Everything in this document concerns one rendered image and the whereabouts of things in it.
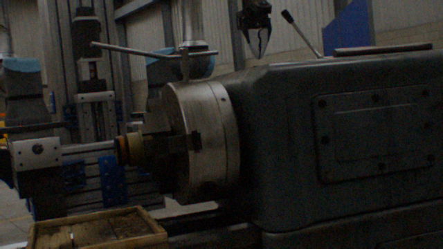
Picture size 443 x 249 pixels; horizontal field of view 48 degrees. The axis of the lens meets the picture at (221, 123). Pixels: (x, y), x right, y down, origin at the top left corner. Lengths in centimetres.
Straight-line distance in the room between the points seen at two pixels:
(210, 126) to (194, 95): 9
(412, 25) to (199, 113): 1197
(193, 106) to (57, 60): 91
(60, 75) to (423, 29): 1140
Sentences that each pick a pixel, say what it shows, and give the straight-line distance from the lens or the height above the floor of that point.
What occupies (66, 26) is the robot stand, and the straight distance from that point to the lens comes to 200.
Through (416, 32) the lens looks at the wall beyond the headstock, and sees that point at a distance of 1296.
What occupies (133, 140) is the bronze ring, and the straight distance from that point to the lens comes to 123.
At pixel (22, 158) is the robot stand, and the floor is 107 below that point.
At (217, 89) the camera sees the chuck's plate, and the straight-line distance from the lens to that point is 122.
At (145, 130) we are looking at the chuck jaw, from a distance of 128.
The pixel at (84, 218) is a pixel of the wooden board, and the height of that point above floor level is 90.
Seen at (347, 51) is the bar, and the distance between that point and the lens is 128.
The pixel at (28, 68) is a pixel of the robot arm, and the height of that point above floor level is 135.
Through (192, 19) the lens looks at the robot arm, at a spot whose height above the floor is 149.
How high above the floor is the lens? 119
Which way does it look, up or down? 3 degrees down
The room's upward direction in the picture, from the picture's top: 6 degrees counter-clockwise
